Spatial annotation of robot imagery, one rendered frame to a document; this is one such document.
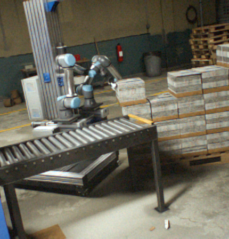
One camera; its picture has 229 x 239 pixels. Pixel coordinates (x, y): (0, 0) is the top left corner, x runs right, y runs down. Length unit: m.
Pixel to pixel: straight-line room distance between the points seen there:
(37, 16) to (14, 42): 6.18
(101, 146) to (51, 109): 1.27
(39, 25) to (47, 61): 0.37
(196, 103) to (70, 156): 1.69
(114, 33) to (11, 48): 3.13
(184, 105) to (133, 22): 7.60
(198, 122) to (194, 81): 0.46
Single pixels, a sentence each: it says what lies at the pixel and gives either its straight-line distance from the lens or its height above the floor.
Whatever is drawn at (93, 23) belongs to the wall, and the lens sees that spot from 10.56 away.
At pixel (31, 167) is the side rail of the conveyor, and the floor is 0.75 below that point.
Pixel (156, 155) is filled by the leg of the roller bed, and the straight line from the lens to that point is 2.99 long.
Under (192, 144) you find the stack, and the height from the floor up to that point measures 0.28.
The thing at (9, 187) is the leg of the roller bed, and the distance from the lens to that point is 2.61.
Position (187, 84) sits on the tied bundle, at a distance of 3.72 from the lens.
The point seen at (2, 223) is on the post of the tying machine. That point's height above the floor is 0.50.
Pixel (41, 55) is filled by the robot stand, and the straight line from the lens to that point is 3.76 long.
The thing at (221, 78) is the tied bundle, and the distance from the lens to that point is 3.82.
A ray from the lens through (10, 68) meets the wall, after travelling 9.87.
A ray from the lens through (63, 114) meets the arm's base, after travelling 3.52.
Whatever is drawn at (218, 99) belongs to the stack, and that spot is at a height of 0.75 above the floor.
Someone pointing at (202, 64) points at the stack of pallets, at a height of 0.29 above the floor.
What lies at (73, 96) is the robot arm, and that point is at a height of 1.05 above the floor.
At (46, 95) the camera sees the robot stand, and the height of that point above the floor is 1.03.
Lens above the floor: 1.64
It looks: 15 degrees down
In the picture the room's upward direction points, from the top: 8 degrees counter-clockwise
